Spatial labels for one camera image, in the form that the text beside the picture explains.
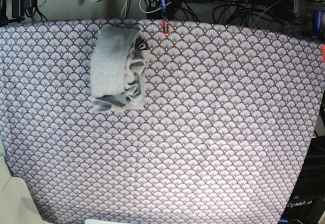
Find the blue clamp right side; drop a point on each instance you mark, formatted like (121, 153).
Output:
(317, 24)

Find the purple fan-pattern tablecloth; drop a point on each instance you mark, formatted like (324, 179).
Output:
(228, 119)

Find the blue orange table clamp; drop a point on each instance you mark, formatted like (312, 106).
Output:
(165, 23)

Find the white panel bottom left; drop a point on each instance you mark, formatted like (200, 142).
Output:
(17, 205)

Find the orange clamp right edge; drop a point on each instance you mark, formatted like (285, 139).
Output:
(323, 53)

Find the black OpenArm box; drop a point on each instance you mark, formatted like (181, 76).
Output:
(306, 204)

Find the light grey T-shirt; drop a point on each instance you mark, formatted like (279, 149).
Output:
(117, 70)

